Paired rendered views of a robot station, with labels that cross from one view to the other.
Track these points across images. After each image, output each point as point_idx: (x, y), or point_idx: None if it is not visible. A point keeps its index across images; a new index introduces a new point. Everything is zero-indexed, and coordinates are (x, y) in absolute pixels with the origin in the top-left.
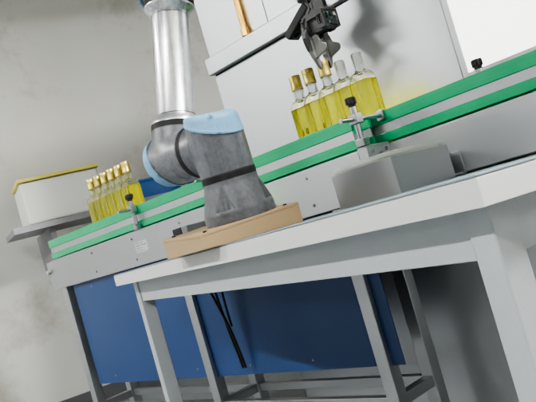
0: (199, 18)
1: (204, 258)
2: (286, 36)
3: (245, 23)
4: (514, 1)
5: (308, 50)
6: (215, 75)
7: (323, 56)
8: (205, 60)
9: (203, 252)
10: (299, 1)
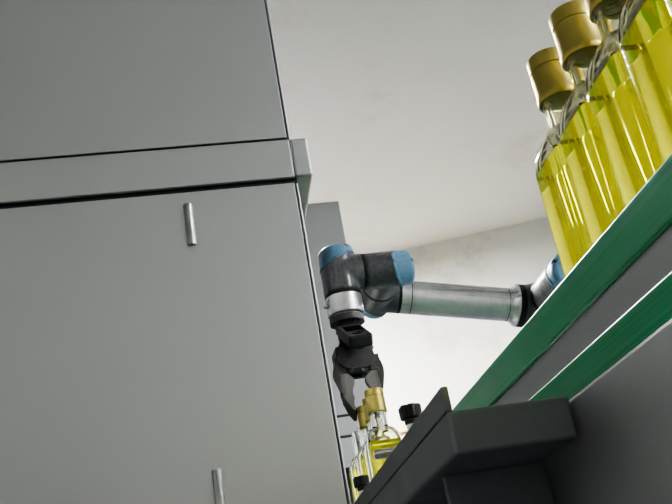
0: (275, 53)
1: None
2: (372, 338)
3: None
4: None
5: (383, 386)
6: (293, 178)
7: (354, 398)
8: (305, 139)
9: None
10: (357, 318)
